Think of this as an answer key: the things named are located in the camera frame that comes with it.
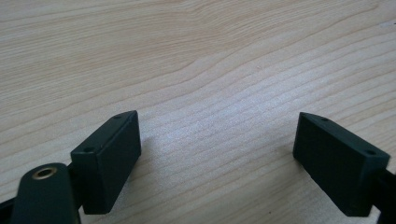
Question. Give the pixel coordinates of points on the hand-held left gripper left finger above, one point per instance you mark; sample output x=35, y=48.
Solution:
x=107, y=161

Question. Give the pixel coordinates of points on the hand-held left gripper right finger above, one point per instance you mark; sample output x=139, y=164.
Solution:
x=336, y=165

